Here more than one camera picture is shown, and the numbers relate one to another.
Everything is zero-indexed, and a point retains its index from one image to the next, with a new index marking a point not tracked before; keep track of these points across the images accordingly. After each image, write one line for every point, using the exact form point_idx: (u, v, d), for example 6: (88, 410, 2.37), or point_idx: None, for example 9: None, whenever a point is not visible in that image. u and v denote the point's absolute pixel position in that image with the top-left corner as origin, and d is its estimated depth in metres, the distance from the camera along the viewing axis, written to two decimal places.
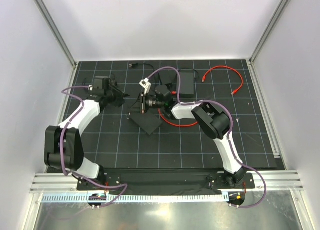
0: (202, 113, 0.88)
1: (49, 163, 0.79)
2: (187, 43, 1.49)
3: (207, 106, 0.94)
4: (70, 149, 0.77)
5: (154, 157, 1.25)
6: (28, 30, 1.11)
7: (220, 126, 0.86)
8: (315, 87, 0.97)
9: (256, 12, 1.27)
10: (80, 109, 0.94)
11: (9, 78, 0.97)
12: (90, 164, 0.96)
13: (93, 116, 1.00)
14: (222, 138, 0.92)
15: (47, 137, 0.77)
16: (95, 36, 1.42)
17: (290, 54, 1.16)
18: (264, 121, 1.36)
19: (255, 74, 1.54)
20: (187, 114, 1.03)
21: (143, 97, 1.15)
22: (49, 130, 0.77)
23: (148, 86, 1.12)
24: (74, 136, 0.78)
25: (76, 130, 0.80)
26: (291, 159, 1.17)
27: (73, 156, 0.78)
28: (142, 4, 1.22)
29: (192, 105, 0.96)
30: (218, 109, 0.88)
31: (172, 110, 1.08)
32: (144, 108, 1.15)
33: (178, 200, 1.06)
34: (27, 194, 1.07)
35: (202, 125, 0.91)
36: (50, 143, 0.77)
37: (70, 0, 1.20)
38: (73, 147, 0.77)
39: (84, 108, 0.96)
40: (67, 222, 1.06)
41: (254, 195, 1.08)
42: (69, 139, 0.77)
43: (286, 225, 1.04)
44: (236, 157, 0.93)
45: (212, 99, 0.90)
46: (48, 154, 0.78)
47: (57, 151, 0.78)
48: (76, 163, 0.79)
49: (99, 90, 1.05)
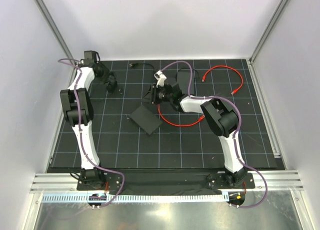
0: (211, 109, 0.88)
1: (68, 119, 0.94)
2: (188, 43, 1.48)
3: (216, 103, 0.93)
4: (83, 103, 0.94)
5: (155, 157, 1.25)
6: (29, 30, 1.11)
7: (227, 124, 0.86)
8: (315, 87, 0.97)
9: (256, 12, 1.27)
10: (80, 75, 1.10)
11: (9, 78, 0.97)
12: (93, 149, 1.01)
13: (90, 79, 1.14)
14: (228, 137, 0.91)
15: (62, 98, 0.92)
16: (95, 36, 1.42)
17: (290, 54, 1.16)
18: (264, 121, 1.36)
19: (255, 74, 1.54)
20: (196, 109, 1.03)
21: (154, 89, 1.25)
22: (62, 92, 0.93)
23: (161, 79, 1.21)
24: (84, 92, 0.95)
25: (84, 88, 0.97)
26: (291, 159, 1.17)
27: (87, 109, 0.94)
28: (142, 3, 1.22)
29: (202, 100, 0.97)
30: (227, 107, 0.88)
31: (180, 103, 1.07)
32: (154, 100, 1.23)
33: (178, 200, 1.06)
34: (27, 193, 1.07)
35: (209, 121, 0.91)
36: (66, 102, 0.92)
37: (70, 0, 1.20)
38: (85, 101, 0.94)
39: (82, 73, 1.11)
40: (67, 222, 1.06)
41: (254, 195, 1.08)
42: (82, 95, 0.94)
43: (286, 225, 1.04)
44: (238, 157, 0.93)
45: (223, 97, 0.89)
46: (65, 111, 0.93)
47: (73, 108, 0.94)
48: (89, 116, 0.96)
49: (89, 60, 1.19)
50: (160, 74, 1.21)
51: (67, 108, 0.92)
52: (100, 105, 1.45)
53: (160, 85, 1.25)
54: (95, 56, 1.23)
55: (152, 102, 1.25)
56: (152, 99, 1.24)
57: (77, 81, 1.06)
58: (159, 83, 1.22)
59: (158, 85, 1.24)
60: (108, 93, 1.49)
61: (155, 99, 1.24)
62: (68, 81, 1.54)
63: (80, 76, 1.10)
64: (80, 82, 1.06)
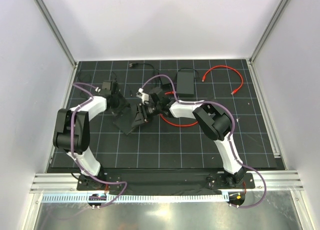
0: (203, 114, 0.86)
1: (57, 143, 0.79)
2: (187, 43, 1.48)
3: (207, 107, 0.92)
4: (79, 131, 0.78)
5: (155, 157, 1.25)
6: (28, 30, 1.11)
7: (221, 127, 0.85)
8: (314, 87, 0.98)
9: (256, 12, 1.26)
10: (89, 100, 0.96)
11: (9, 78, 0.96)
12: (92, 159, 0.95)
13: (99, 108, 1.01)
14: (223, 140, 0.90)
15: (58, 116, 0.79)
16: (95, 36, 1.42)
17: (290, 54, 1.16)
18: (264, 121, 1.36)
19: (255, 74, 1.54)
20: (186, 114, 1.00)
21: (142, 106, 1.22)
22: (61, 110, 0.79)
23: (145, 95, 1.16)
24: (84, 117, 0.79)
25: (86, 112, 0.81)
26: (291, 159, 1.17)
27: (81, 138, 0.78)
28: (143, 3, 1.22)
29: (193, 106, 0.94)
30: (219, 111, 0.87)
31: (170, 109, 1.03)
32: (146, 118, 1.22)
33: (178, 200, 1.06)
34: (27, 193, 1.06)
35: (202, 126, 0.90)
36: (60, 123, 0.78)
37: (70, 0, 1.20)
38: (82, 127, 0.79)
39: (92, 99, 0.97)
40: (67, 222, 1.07)
41: (254, 195, 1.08)
42: (79, 120, 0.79)
43: (286, 225, 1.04)
44: (236, 158, 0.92)
45: (213, 101, 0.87)
46: (57, 134, 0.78)
47: (66, 133, 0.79)
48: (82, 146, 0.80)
49: (107, 90, 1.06)
50: (142, 92, 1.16)
51: (60, 131, 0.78)
52: None
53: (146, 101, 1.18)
54: (114, 87, 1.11)
55: (145, 120, 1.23)
56: (144, 117, 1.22)
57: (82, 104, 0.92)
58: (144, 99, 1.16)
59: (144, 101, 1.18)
60: None
61: (147, 116, 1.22)
62: (69, 80, 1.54)
63: (88, 101, 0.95)
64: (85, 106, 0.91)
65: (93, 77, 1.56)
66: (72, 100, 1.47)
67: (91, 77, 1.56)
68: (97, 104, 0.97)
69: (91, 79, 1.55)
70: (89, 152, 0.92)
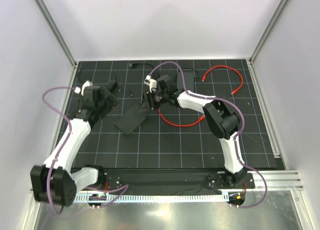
0: (213, 112, 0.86)
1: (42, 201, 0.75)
2: (187, 43, 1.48)
3: (218, 104, 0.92)
4: (59, 191, 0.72)
5: (155, 157, 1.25)
6: (28, 30, 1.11)
7: (229, 126, 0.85)
8: (314, 87, 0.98)
9: (256, 12, 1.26)
10: (67, 137, 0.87)
11: (9, 78, 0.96)
12: (87, 175, 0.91)
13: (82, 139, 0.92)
14: (229, 139, 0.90)
15: (33, 180, 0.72)
16: (95, 36, 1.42)
17: (290, 54, 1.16)
18: (264, 121, 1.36)
19: (255, 74, 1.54)
20: (194, 106, 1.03)
21: (149, 95, 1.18)
22: (34, 171, 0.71)
23: (152, 83, 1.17)
24: (61, 179, 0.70)
25: (63, 171, 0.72)
26: (291, 159, 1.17)
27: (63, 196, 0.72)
28: (143, 3, 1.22)
29: (204, 100, 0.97)
30: (229, 110, 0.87)
31: (177, 99, 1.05)
32: (153, 106, 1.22)
33: (178, 200, 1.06)
34: (27, 194, 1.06)
35: (210, 123, 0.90)
36: (38, 184, 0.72)
37: (70, 0, 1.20)
38: (61, 188, 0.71)
39: (72, 133, 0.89)
40: (67, 222, 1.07)
41: (255, 195, 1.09)
42: (56, 183, 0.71)
43: (286, 225, 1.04)
44: (239, 158, 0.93)
45: (224, 99, 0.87)
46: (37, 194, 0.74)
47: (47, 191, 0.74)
48: (67, 202, 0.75)
49: (89, 102, 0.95)
50: (149, 79, 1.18)
51: (39, 192, 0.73)
52: None
53: (153, 89, 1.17)
54: (98, 94, 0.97)
55: (152, 108, 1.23)
56: (151, 105, 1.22)
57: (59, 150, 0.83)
58: (151, 87, 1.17)
59: (151, 89, 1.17)
60: None
61: (153, 104, 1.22)
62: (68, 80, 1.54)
63: (67, 138, 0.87)
64: (63, 153, 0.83)
65: (93, 77, 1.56)
66: (72, 100, 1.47)
67: (91, 77, 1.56)
68: (76, 141, 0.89)
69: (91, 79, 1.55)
70: (81, 175, 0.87)
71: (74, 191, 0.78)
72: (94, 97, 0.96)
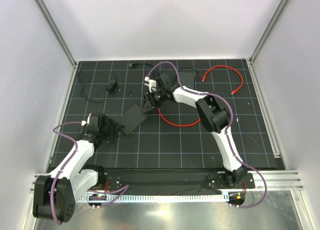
0: (204, 107, 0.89)
1: (39, 214, 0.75)
2: (187, 43, 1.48)
3: (210, 99, 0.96)
4: (60, 203, 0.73)
5: (155, 157, 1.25)
6: (29, 30, 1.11)
7: (218, 121, 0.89)
8: (314, 87, 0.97)
9: (256, 12, 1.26)
10: (73, 153, 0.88)
11: (9, 78, 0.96)
12: (86, 181, 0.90)
13: (86, 158, 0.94)
14: (220, 133, 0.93)
15: (36, 189, 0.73)
16: (95, 36, 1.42)
17: (290, 54, 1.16)
18: (264, 121, 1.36)
19: (255, 74, 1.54)
20: (188, 102, 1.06)
21: (149, 95, 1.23)
22: (39, 180, 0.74)
23: (151, 83, 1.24)
24: (64, 189, 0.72)
25: (67, 181, 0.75)
26: (291, 159, 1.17)
27: (63, 209, 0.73)
28: (143, 4, 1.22)
29: (197, 96, 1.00)
30: (220, 105, 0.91)
31: (173, 94, 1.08)
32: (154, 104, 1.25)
33: (178, 200, 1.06)
34: (27, 194, 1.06)
35: (201, 118, 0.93)
36: (39, 195, 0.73)
37: (70, 0, 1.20)
38: (62, 200, 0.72)
39: (77, 151, 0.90)
40: (67, 222, 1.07)
41: (254, 195, 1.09)
42: (59, 193, 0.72)
43: (286, 225, 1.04)
44: (234, 154, 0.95)
45: (216, 94, 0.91)
46: (37, 205, 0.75)
47: (47, 203, 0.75)
48: (66, 214, 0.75)
49: (94, 127, 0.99)
50: (148, 80, 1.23)
51: (39, 203, 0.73)
52: (101, 93, 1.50)
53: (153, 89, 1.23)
54: (102, 121, 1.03)
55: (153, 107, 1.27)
56: (152, 104, 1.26)
57: (64, 164, 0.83)
58: (150, 87, 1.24)
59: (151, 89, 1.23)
60: (108, 93, 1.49)
61: (154, 103, 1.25)
62: (69, 80, 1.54)
63: (72, 154, 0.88)
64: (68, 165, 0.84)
65: (93, 77, 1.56)
66: (72, 100, 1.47)
67: (91, 77, 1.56)
68: (82, 157, 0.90)
69: (91, 79, 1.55)
70: (80, 182, 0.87)
71: (73, 207, 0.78)
72: (99, 123, 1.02)
